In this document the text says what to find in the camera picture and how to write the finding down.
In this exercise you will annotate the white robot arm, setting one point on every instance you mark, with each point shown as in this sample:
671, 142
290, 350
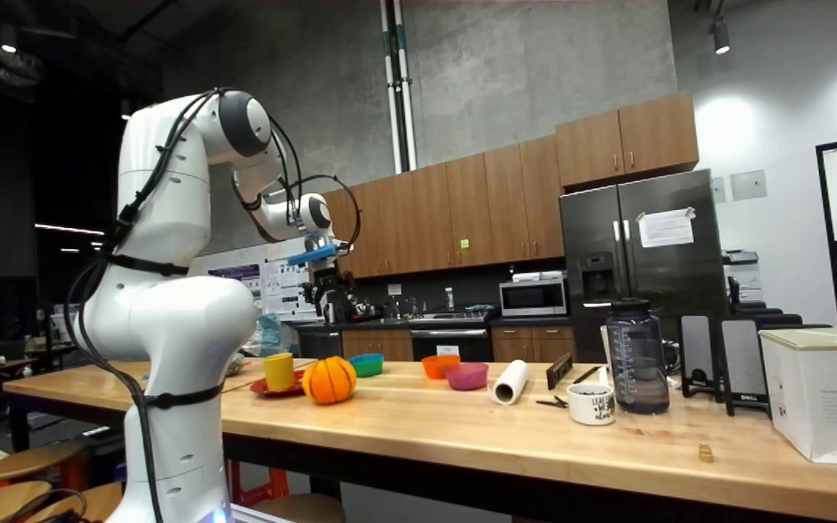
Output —
143, 296

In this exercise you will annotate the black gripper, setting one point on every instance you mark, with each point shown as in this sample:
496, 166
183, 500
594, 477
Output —
318, 291

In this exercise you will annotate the orange pumpkin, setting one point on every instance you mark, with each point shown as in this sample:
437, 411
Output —
329, 381

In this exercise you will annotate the black flat tool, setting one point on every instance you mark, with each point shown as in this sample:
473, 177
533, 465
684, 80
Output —
559, 371

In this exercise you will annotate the black chair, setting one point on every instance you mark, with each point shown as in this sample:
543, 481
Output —
725, 356

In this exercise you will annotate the plastic bag with contents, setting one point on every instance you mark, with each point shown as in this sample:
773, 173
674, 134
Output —
265, 339

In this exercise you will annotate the wooden upper cabinets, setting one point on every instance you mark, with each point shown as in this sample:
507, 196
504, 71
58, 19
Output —
502, 204

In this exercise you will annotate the wooden stool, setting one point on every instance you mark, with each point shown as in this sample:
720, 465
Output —
50, 485

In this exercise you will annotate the orange bowl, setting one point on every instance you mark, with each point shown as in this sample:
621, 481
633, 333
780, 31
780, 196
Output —
441, 363

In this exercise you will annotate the dark water jug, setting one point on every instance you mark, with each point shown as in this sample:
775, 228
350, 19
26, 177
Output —
637, 359

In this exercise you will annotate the paper towel roll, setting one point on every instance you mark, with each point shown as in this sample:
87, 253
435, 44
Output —
510, 385

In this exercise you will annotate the yellow mug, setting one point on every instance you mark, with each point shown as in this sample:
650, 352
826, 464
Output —
280, 371

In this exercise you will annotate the silver microwave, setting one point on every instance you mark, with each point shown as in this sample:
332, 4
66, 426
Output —
533, 296

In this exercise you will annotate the white box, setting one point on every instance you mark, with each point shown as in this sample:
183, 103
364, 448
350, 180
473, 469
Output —
802, 368

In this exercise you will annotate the pink bowl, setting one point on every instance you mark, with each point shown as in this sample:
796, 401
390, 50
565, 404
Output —
467, 375

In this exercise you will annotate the black oven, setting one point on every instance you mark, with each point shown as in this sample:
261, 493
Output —
470, 343

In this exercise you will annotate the red plate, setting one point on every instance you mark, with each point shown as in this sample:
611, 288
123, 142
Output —
265, 391

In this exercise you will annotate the black refrigerator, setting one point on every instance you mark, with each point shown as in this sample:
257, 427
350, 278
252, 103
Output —
642, 240

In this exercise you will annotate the white mug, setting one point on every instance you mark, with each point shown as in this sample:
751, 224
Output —
592, 404

